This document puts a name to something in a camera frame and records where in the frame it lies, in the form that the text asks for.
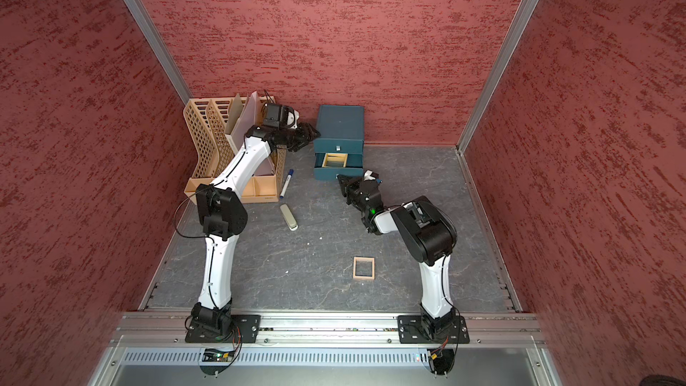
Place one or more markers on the purple paper folder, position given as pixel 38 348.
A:
pixel 250 116

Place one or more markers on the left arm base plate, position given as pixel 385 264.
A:
pixel 224 329

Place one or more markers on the beige lattice file organizer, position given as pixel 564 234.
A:
pixel 205 118

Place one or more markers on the aluminium front rail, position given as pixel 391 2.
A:
pixel 272 329

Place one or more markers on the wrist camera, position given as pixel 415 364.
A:
pixel 280 117
pixel 371 178

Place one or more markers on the teal three-drawer cabinet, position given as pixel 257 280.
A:
pixel 342 131

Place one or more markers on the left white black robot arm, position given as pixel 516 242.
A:
pixel 223 217

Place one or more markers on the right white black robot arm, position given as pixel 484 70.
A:
pixel 429 237

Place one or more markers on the beige whiteboard eraser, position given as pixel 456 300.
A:
pixel 288 217

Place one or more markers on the small wooden frame box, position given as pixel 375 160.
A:
pixel 363 268

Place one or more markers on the brown cardboard sheet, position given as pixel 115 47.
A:
pixel 234 112

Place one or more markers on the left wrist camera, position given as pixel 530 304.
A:
pixel 280 117

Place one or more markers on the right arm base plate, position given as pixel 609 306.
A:
pixel 426 330

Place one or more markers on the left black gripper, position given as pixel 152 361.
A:
pixel 306 136

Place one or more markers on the blue white marker pen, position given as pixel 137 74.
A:
pixel 286 183

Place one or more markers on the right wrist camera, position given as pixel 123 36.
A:
pixel 371 178

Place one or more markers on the large wooden frame box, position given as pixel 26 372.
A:
pixel 335 160

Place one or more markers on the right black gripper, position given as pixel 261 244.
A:
pixel 351 182

